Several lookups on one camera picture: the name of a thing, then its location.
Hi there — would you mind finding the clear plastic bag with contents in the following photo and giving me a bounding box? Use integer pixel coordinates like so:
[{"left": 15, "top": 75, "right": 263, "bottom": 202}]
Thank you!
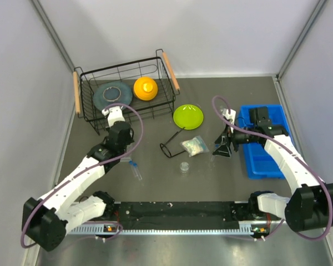
[{"left": 180, "top": 136, "right": 209, "bottom": 157}]

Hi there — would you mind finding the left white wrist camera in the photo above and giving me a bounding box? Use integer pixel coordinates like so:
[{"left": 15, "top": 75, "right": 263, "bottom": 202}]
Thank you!
[{"left": 102, "top": 106, "right": 125, "bottom": 128}]

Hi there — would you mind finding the small clear round dish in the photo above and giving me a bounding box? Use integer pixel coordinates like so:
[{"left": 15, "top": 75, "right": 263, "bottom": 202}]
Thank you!
[{"left": 180, "top": 162, "right": 190, "bottom": 173}]

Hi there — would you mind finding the blue capped test tube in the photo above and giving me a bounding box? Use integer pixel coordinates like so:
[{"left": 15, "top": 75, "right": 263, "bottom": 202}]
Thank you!
[
  {"left": 135, "top": 163, "right": 142, "bottom": 181},
  {"left": 129, "top": 160, "right": 138, "bottom": 177}
]

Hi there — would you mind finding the black wire basket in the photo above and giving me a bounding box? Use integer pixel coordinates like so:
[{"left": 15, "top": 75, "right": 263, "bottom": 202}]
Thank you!
[{"left": 73, "top": 49, "right": 180, "bottom": 133}]

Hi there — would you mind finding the orange ribbed bowl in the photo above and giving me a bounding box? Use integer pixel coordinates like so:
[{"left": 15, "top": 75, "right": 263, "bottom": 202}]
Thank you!
[{"left": 133, "top": 76, "right": 158, "bottom": 101}]

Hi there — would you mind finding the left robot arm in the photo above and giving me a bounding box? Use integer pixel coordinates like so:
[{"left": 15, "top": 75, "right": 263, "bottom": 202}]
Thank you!
[{"left": 22, "top": 121, "right": 134, "bottom": 252}]

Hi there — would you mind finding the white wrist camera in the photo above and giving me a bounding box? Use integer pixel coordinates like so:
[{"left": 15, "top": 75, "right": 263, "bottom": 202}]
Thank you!
[
  {"left": 222, "top": 109, "right": 236, "bottom": 125},
  {"left": 102, "top": 106, "right": 125, "bottom": 128}
]

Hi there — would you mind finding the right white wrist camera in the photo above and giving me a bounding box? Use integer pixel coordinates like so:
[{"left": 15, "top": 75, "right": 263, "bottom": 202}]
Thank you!
[{"left": 222, "top": 109, "right": 236, "bottom": 125}]

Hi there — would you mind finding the lime green plate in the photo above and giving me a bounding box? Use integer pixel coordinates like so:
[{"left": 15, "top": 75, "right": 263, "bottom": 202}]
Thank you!
[{"left": 173, "top": 104, "right": 204, "bottom": 130}]

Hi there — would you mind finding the blue plastic divided bin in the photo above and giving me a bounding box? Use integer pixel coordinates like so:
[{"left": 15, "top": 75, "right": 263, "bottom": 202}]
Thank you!
[{"left": 238, "top": 104, "right": 291, "bottom": 180}]

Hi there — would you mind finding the clear tube rack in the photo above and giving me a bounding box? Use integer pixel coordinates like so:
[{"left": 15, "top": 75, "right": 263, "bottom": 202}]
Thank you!
[{"left": 120, "top": 157, "right": 132, "bottom": 162}]

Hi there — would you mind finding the black wire stand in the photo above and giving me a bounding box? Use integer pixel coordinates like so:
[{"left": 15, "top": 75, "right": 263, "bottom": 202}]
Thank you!
[{"left": 159, "top": 127, "right": 186, "bottom": 158}]

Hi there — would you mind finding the blue ceramic plate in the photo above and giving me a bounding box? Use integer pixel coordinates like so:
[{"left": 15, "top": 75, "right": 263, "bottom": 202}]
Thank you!
[{"left": 93, "top": 81, "right": 133, "bottom": 111}]

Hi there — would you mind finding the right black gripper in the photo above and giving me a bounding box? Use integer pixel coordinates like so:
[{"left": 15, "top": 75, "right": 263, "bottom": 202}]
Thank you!
[{"left": 212, "top": 121, "right": 257, "bottom": 157}]

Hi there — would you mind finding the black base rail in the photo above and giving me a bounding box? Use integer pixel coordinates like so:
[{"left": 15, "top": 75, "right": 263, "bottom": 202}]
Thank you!
[{"left": 105, "top": 201, "right": 254, "bottom": 230}]

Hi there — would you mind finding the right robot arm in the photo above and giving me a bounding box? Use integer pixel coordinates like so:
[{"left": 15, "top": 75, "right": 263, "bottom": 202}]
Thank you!
[{"left": 213, "top": 106, "right": 333, "bottom": 232}]

